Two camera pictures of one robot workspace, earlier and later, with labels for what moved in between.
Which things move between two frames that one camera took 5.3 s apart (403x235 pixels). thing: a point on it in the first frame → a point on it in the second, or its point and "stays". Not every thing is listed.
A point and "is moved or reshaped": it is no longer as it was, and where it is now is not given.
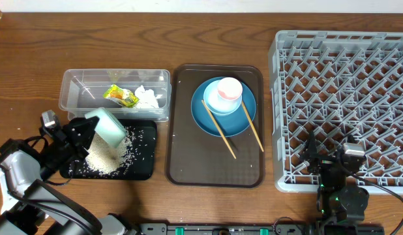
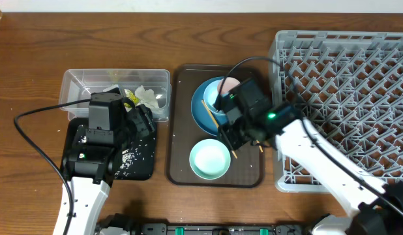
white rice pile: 103,159 is moved or reshaped
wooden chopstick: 219,130 stays
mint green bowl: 107,126 is moved or reshaped
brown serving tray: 195,158 stays
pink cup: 229,89 stays
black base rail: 255,228 stays
